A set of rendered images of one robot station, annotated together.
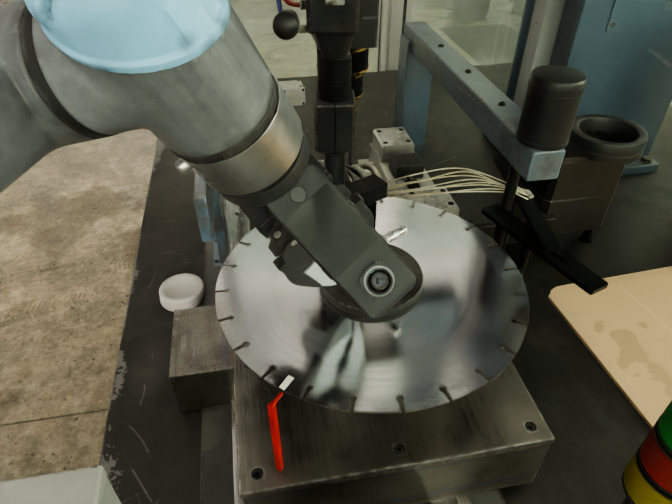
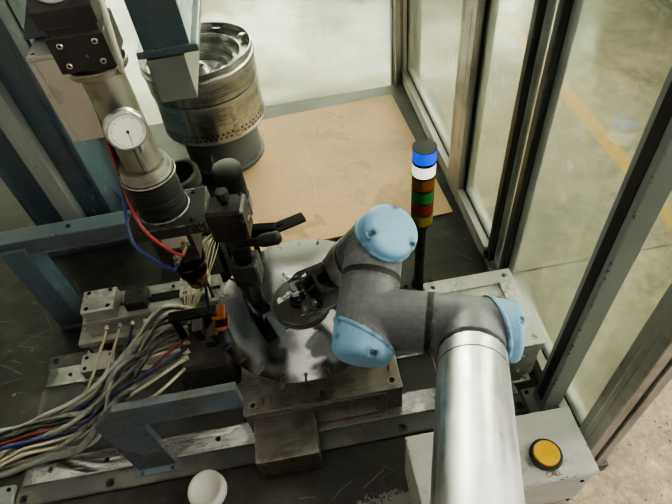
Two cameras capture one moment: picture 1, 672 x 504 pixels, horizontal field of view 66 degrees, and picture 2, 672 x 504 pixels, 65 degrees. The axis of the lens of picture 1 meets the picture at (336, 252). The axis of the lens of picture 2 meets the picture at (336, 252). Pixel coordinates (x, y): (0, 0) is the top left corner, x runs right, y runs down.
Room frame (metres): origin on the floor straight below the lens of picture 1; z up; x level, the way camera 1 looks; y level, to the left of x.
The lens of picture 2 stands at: (0.26, 0.54, 1.75)
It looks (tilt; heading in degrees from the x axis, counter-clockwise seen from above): 48 degrees down; 277
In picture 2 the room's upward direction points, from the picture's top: 8 degrees counter-clockwise
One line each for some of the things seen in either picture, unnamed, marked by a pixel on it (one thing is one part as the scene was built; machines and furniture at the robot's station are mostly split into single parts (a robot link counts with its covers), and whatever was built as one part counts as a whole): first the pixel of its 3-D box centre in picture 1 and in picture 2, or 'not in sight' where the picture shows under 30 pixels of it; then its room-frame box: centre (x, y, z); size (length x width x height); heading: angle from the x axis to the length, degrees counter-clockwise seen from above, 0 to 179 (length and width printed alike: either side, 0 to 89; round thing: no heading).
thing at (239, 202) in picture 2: (334, 46); (237, 239); (0.48, 0.00, 1.17); 0.06 x 0.05 x 0.20; 1
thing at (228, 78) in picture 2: not in sight; (212, 106); (0.73, -0.76, 0.93); 0.31 x 0.31 x 0.36
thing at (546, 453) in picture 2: not in sight; (545, 454); (0.02, 0.23, 0.90); 0.04 x 0.04 x 0.02
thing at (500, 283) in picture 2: not in sight; (476, 333); (0.08, -0.04, 0.82); 0.18 x 0.18 x 0.15; 10
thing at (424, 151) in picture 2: not in sight; (424, 153); (0.18, -0.22, 1.14); 0.05 x 0.04 x 0.03; 100
